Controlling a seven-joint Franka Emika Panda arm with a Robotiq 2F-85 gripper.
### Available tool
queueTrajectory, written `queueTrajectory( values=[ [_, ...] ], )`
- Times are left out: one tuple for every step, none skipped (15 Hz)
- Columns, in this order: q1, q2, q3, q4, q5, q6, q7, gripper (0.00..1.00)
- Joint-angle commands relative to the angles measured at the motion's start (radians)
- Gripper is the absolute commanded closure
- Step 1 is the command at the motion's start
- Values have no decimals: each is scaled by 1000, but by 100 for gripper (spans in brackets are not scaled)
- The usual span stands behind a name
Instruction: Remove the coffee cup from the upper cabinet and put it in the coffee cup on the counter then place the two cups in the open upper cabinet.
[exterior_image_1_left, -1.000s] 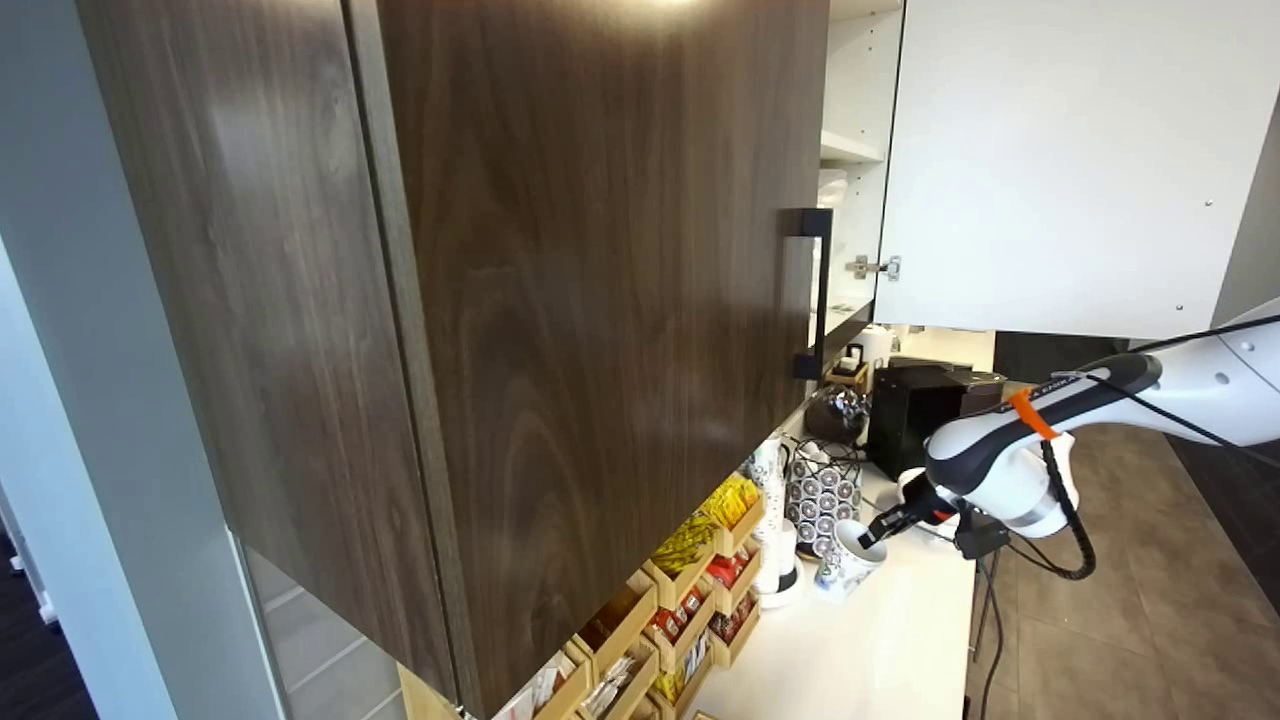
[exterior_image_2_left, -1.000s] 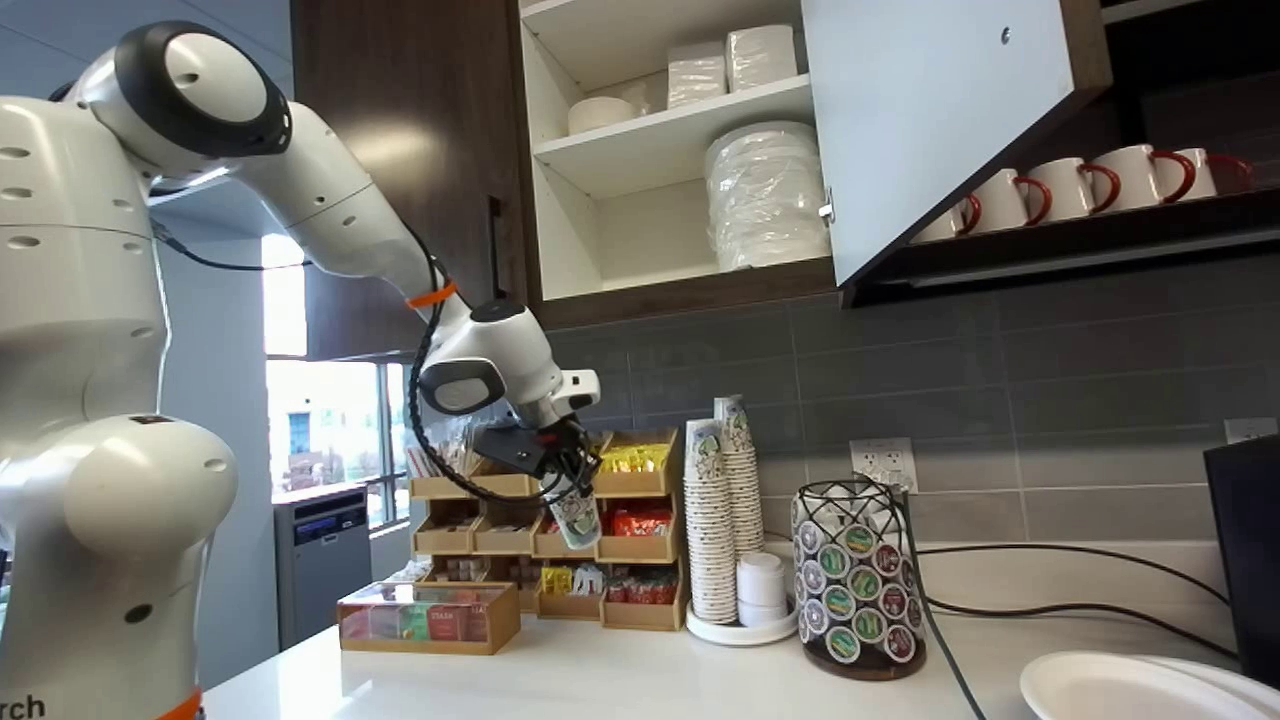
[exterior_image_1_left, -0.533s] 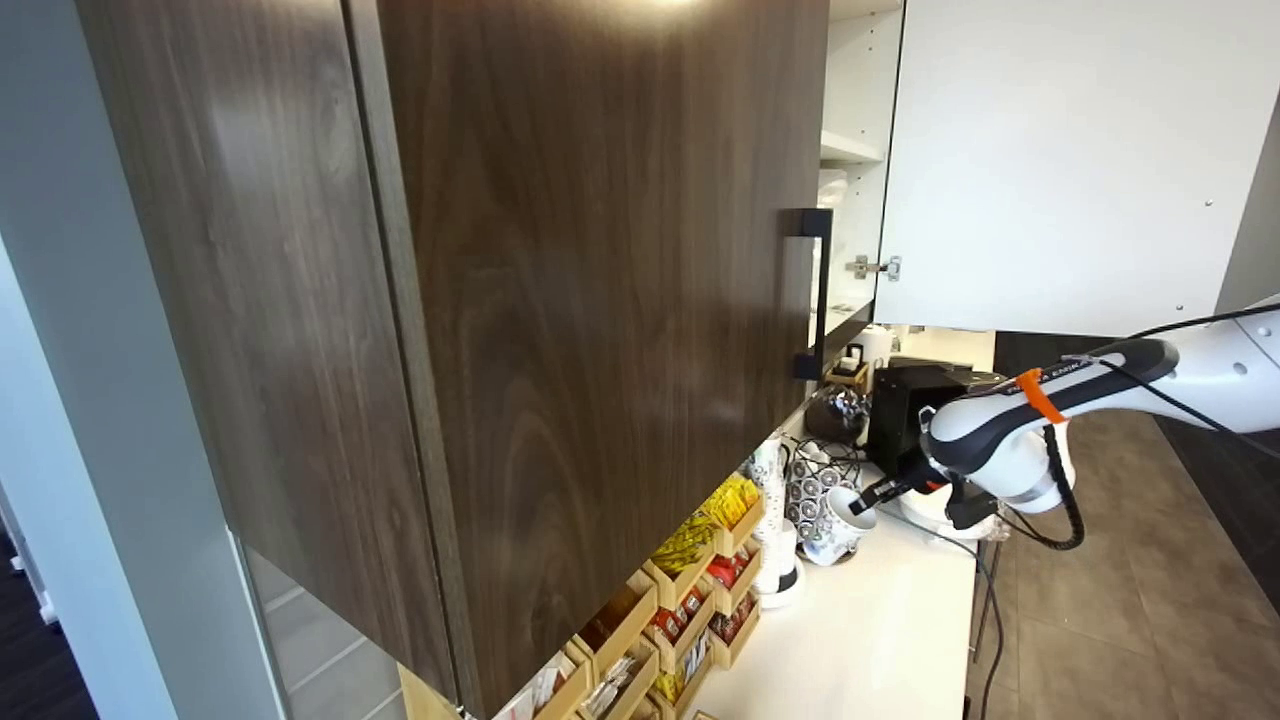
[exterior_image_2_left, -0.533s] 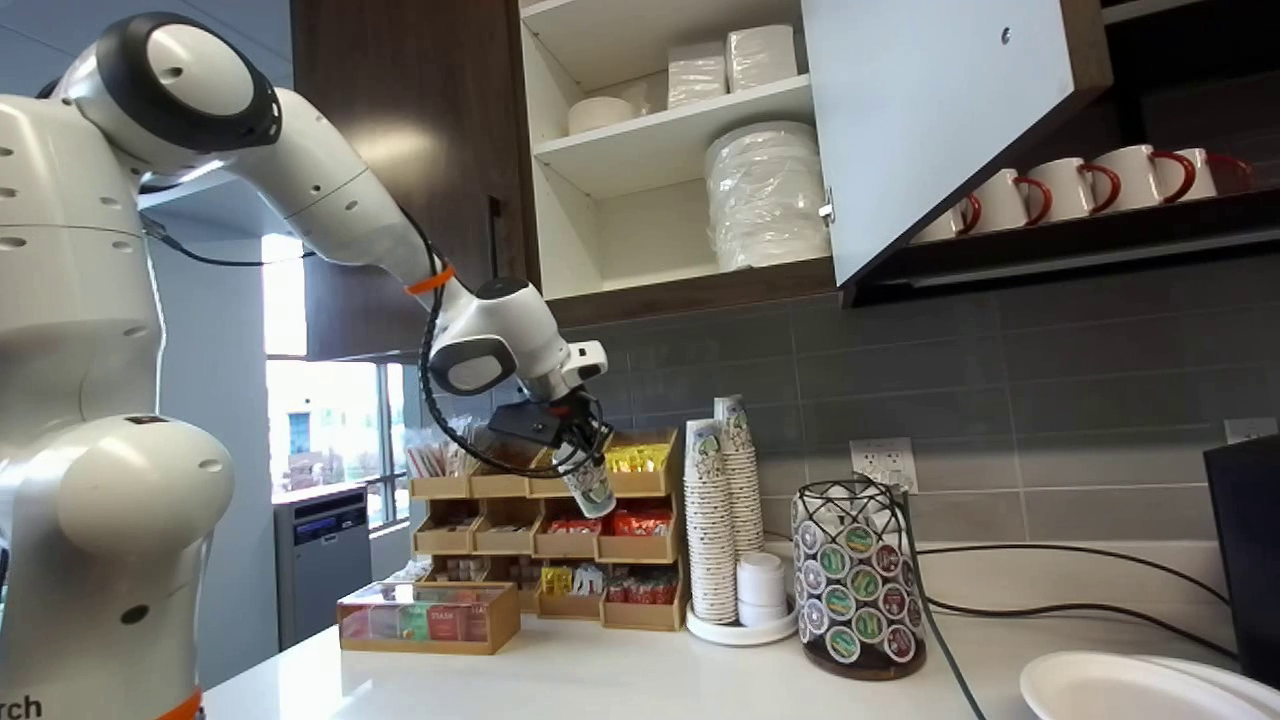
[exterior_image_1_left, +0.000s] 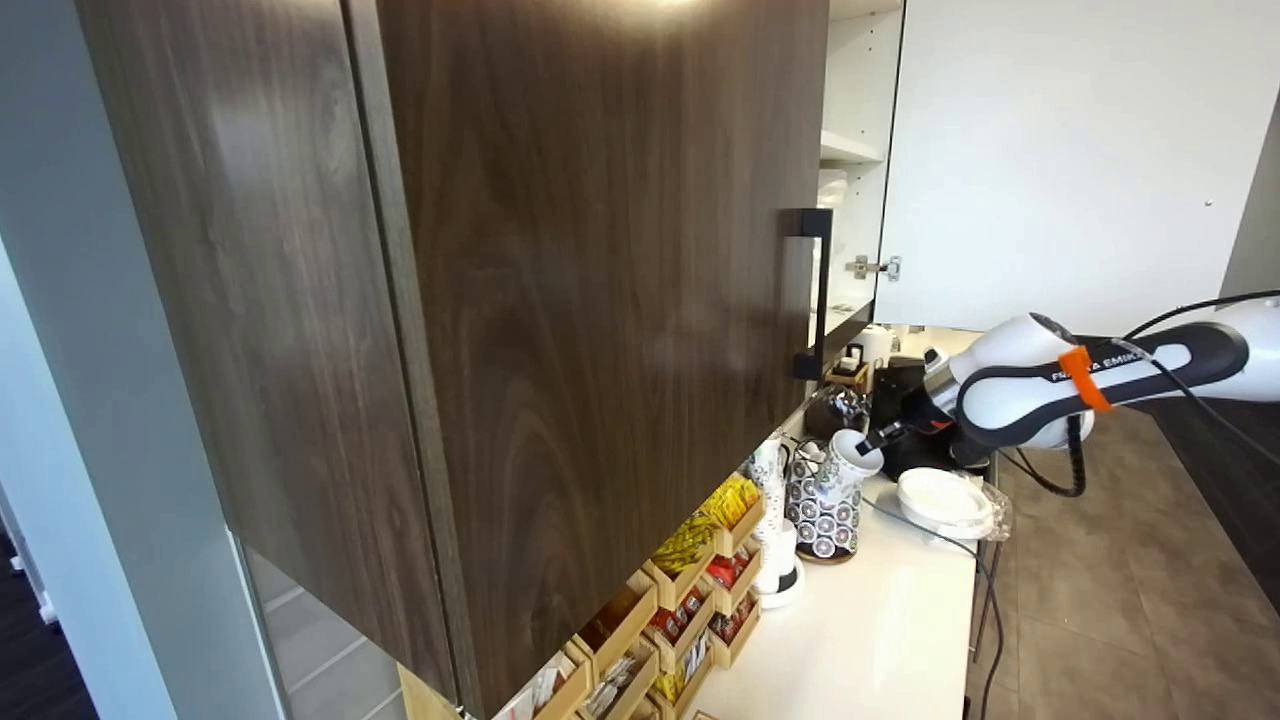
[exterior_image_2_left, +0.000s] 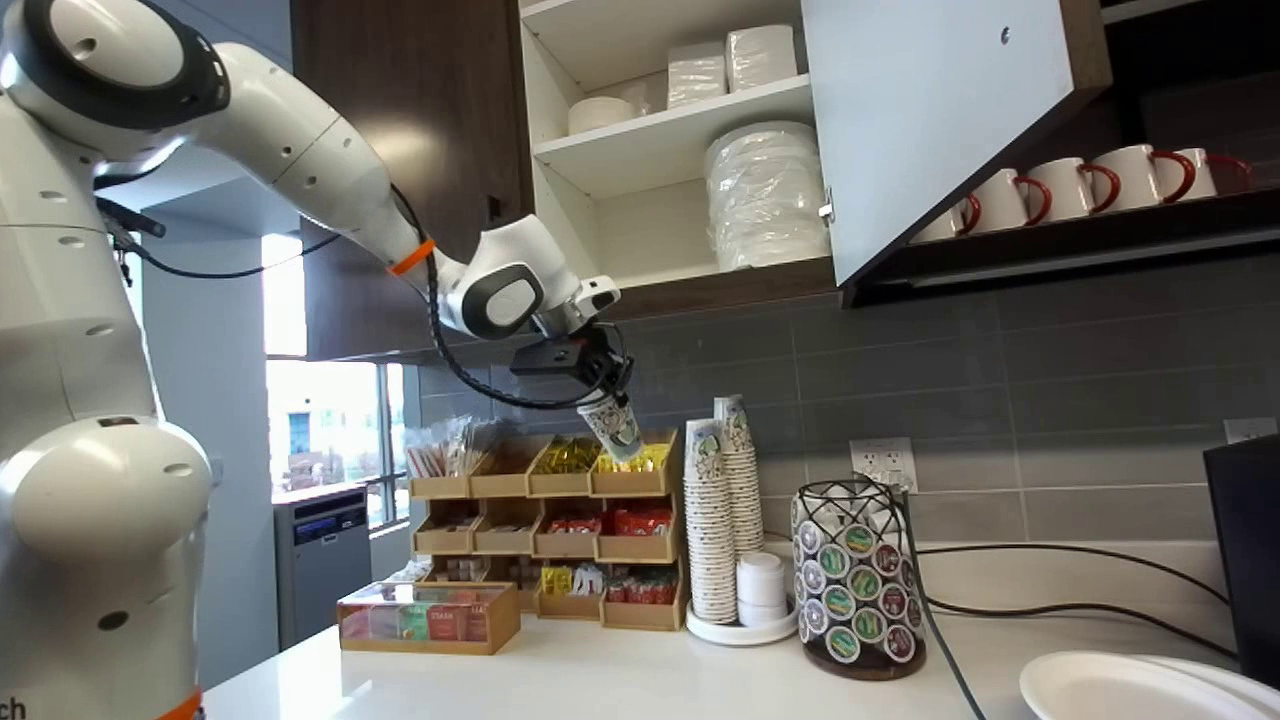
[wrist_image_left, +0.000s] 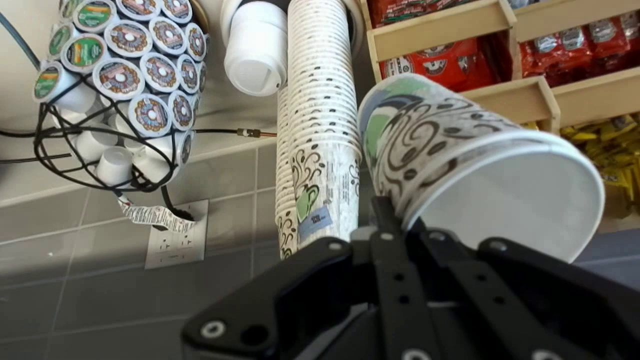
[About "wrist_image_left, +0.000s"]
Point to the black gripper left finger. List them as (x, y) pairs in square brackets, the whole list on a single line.
[(393, 281)]

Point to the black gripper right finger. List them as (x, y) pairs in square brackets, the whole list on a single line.
[(532, 286)]

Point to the stack of paper cups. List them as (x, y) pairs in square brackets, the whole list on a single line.
[(317, 133)]

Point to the stack of white lids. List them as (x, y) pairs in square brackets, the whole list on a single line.
[(256, 53)]

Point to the white wall outlet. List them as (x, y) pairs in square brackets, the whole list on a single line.
[(172, 251)]

